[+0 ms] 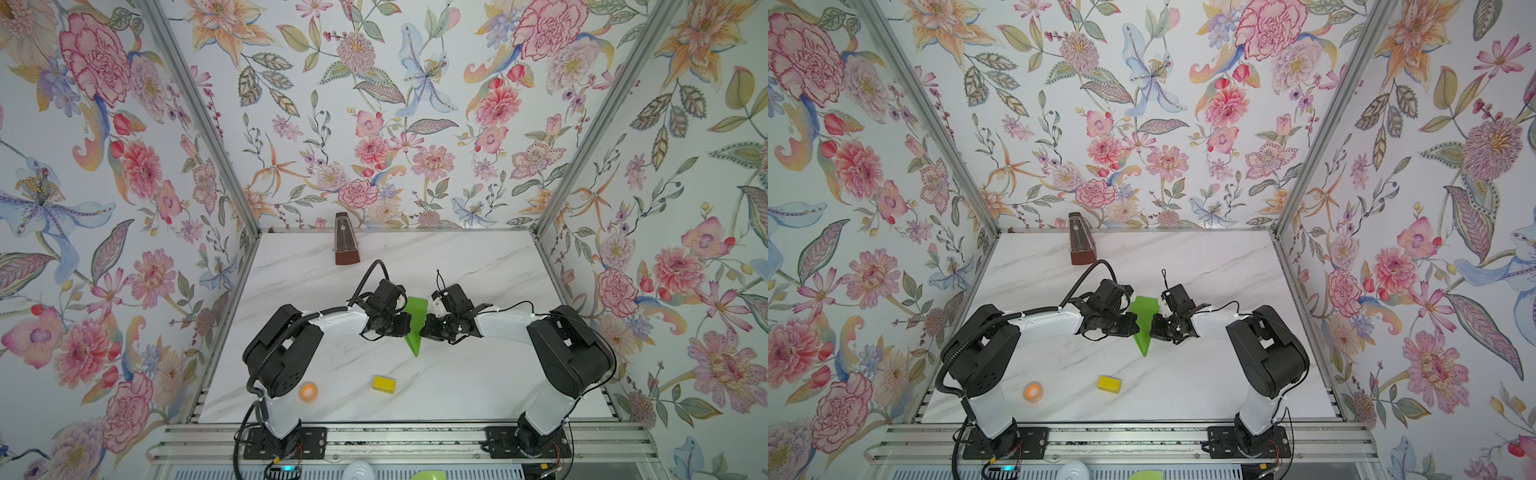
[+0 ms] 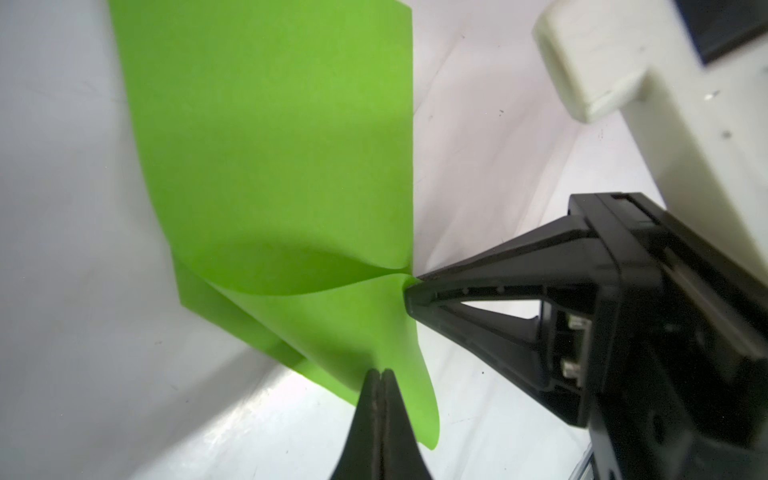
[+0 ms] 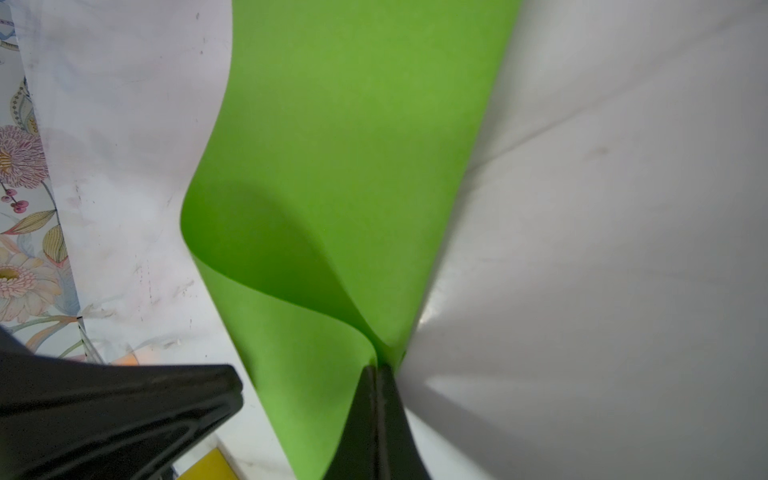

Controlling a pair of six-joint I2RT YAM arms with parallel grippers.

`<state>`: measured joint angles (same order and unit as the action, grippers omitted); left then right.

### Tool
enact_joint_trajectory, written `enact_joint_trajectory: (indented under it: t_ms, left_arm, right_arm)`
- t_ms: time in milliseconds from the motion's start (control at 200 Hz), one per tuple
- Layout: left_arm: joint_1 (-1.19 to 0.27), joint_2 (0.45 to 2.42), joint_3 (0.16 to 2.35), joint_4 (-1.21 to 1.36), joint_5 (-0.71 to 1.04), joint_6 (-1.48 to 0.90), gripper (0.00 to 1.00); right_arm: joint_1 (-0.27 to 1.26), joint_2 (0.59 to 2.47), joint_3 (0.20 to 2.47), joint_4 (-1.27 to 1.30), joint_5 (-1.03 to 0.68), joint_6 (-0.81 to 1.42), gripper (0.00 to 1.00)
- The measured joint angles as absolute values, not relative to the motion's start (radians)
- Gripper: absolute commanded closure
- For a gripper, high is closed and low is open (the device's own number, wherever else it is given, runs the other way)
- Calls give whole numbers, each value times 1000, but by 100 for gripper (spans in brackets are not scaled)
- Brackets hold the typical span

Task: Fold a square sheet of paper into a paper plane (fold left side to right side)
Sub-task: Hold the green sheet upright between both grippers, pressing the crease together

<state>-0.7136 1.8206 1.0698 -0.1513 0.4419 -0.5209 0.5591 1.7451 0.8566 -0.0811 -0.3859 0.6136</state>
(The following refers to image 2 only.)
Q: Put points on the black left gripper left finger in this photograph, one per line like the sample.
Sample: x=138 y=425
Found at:
x=361 y=458

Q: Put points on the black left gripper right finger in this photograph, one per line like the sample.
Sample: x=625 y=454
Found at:
x=399 y=450

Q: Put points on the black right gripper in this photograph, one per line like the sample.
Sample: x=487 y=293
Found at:
x=691 y=401

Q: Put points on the green square paper sheet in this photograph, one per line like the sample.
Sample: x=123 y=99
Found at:
x=276 y=143

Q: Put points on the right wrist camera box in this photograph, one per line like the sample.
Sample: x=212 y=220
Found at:
x=701 y=127

